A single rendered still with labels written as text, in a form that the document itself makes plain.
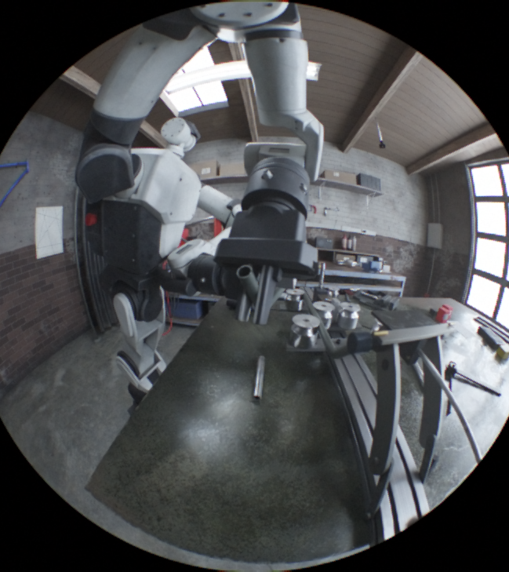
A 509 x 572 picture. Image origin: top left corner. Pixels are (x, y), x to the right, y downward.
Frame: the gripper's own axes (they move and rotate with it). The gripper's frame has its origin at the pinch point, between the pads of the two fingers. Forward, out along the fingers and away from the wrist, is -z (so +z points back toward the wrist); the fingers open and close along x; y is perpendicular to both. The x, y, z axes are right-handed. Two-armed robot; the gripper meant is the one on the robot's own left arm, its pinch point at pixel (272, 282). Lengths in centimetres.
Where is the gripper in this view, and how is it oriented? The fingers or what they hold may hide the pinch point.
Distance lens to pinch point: 33.1
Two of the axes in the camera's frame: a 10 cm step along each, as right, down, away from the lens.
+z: -9.2, -1.3, 3.7
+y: 3.9, -2.6, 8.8
